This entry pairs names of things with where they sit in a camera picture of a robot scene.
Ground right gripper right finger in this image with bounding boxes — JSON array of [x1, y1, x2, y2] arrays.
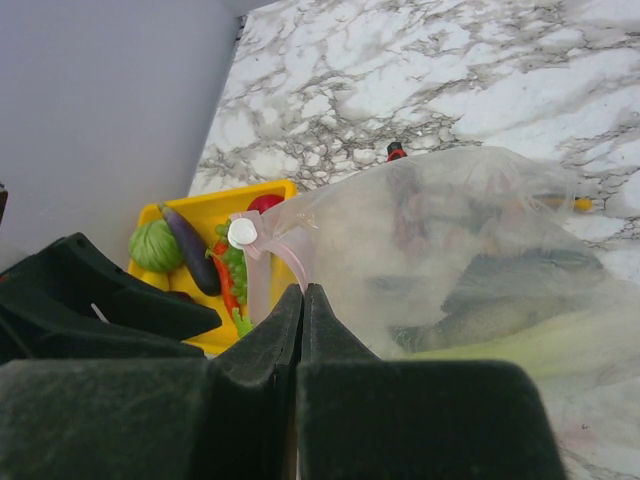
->
[[296, 284, 566, 479]]

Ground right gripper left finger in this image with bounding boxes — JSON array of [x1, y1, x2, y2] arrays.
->
[[1, 286, 303, 479]]

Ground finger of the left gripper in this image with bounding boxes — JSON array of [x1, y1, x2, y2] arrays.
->
[[1, 233, 222, 363]]

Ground green toy cabbage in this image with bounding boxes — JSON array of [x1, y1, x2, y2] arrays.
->
[[128, 219, 184, 273]]

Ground purple toy eggplant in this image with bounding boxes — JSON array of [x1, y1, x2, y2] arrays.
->
[[157, 203, 221, 296]]

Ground green toy grapes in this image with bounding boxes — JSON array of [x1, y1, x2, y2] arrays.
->
[[215, 219, 247, 307]]

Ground red toy chili pepper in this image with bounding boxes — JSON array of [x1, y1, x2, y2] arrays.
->
[[206, 241, 240, 320]]

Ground toy fish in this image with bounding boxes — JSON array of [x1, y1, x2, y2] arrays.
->
[[389, 248, 607, 353]]

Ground clear zip top bag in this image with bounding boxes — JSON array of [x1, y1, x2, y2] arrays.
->
[[228, 147, 639, 479]]

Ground green toy celery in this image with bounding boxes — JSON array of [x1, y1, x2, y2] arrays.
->
[[304, 300, 639, 380]]

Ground yellow plastic tray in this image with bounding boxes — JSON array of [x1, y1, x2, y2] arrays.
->
[[128, 180, 297, 355]]

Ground red toy tomato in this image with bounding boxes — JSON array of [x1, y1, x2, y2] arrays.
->
[[247, 194, 284, 214]]

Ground red black utility knife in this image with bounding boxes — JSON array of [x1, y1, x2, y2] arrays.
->
[[386, 141, 407, 162]]

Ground yellow handled pliers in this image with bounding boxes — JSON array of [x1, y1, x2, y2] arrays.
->
[[535, 195, 593, 212]]

